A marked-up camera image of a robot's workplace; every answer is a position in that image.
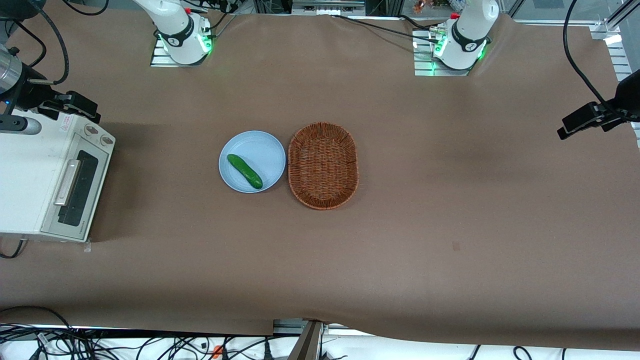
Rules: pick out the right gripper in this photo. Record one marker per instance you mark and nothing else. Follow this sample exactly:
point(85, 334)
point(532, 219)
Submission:
point(33, 92)

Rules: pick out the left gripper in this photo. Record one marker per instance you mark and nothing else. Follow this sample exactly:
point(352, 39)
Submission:
point(628, 95)

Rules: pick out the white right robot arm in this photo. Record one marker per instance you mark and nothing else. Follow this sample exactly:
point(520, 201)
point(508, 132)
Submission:
point(175, 25)

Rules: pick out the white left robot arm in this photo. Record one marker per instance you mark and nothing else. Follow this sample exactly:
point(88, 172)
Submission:
point(467, 35)

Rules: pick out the round oven knob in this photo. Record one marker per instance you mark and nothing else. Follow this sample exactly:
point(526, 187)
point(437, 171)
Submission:
point(91, 131)
point(106, 140)

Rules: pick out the white toaster oven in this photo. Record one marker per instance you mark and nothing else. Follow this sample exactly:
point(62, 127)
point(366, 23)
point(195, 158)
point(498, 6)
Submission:
point(25, 175)

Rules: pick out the brown table cover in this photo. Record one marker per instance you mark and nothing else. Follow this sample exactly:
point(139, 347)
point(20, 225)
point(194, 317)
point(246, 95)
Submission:
point(450, 200)

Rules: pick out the green cucumber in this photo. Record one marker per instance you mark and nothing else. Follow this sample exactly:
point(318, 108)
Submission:
point(245, 172)

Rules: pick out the light blue plate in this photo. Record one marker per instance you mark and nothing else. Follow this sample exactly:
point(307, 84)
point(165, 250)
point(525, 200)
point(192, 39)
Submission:
point(260, 150)

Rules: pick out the brown wicker basket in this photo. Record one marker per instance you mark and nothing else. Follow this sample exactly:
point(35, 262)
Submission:
point(323, 166)

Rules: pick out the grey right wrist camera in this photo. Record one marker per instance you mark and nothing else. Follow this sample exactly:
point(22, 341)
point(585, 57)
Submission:
point(22, 126)

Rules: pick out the aluminium frame rail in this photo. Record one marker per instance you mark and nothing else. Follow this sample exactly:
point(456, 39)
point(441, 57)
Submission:
point(622, 55)

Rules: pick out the metal camera support bracket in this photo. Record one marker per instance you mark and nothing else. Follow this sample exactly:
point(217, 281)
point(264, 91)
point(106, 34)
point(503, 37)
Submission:
point(306, 342)

